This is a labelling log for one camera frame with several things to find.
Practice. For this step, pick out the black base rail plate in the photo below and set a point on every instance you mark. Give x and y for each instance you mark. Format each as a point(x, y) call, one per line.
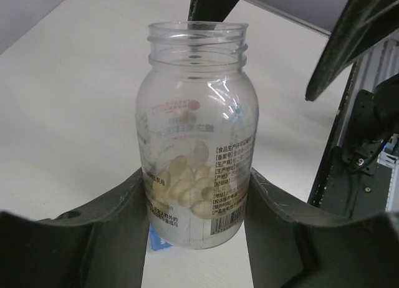
point(357, 175)

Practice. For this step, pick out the blue pill organizer box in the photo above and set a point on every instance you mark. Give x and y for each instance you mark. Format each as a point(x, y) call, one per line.
point(156, 242)

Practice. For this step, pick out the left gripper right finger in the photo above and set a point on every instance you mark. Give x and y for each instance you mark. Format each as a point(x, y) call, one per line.
point(293, 244)

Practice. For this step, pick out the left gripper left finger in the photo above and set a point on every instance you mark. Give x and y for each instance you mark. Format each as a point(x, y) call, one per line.
point(99, 244)

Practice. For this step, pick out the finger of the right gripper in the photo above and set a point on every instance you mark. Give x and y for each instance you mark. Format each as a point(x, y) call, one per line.
point(361, 25)
point(205, 14)

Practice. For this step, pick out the clear pill bottle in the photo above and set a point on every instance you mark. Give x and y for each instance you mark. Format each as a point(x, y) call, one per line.
point(196, 116)

